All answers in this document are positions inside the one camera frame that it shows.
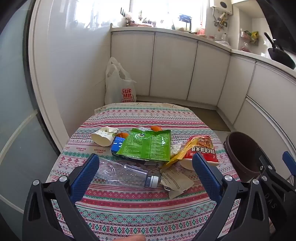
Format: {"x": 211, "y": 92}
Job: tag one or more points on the brown plastic bin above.
{"x": 240, "y": 157}

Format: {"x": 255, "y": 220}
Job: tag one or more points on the person's left hand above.
{"x": 134, "y": 237}

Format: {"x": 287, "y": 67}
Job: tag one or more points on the black wok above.
{"x": 281, "y": 56}

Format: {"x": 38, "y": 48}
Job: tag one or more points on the red plastic bag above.
{"x": 245, "y": 48}

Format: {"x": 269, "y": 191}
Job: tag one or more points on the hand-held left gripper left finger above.
{"x": 85, "y": 176}

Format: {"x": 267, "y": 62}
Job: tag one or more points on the beige printed paper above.
{"x": 175, "y": 180}

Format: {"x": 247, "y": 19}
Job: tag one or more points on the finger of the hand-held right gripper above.
{"x": 266, "y": 163}
{"x": 290, "y": 160}

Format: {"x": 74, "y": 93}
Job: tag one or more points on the crushed white paper cup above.
{"x": 103, "y": 136}

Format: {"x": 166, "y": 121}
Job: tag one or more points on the wall rack with packets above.
{"x": 251, "y": 36}

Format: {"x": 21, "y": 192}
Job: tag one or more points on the white kitchen cabinets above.
{"x": 173, "y": 64}

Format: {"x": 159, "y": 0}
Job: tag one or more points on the orange peel piece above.
{"x": 122, "y": 135}
{"x": 156, "y": 128}

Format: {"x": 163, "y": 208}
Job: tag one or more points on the clear plastic bottle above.
{"x": 120, "y": 172}

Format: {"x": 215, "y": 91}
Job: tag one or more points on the white plastic shopping bag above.
{"x": 119, "y": 85}

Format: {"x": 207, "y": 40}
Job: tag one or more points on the blue cardboard box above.
{"x": 118, "y": 146}

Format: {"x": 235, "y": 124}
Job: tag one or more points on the yellow sauce packet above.
{"x": 178, "y": 157}

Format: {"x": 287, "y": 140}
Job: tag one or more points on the striped patterned tablecloth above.
{"x": 138, "y": 208}

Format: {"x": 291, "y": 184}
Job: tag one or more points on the frosted glass sliding door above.
{"x": 18, "y": 115}

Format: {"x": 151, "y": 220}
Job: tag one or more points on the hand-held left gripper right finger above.
{"x": 205, "y": 176}

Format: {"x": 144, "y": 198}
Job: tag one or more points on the glass jar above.
{"x": 224, "y": 37}

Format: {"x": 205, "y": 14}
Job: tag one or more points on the white water heater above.
{"x": 220, "y": 5}

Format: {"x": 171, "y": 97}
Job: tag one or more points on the red instant noodle bowl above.
{"x": 203, "y": 148}

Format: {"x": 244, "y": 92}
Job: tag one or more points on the white crumpled tissue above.
{"x": 176, "y": 148}

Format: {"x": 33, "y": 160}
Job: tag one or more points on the green snack bag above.
{"x": 143, "y": 146}

